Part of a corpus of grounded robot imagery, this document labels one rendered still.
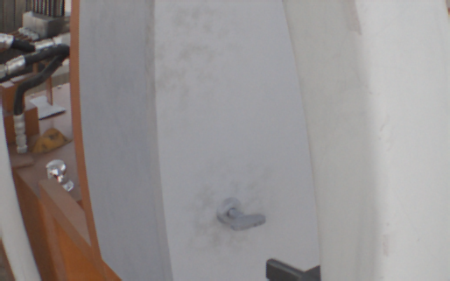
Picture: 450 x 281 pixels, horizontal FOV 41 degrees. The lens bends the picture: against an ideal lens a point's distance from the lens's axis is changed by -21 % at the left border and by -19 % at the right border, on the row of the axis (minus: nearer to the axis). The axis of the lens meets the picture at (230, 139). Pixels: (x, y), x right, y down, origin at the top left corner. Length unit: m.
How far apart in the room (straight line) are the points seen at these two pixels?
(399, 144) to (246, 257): 0.50
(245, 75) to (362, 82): 0.42
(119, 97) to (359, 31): 0.48
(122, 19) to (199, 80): 0.11
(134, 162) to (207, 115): 0.09
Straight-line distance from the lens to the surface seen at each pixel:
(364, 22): 0.24
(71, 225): 1.03
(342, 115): 0.26
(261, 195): 0.72
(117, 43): 0.69
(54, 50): 1.34
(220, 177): 0.68
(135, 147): 0.69
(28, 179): 1.32
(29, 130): 1.56
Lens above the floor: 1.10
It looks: 20 degrees down
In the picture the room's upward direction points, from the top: 2 degrees counter-clockwise
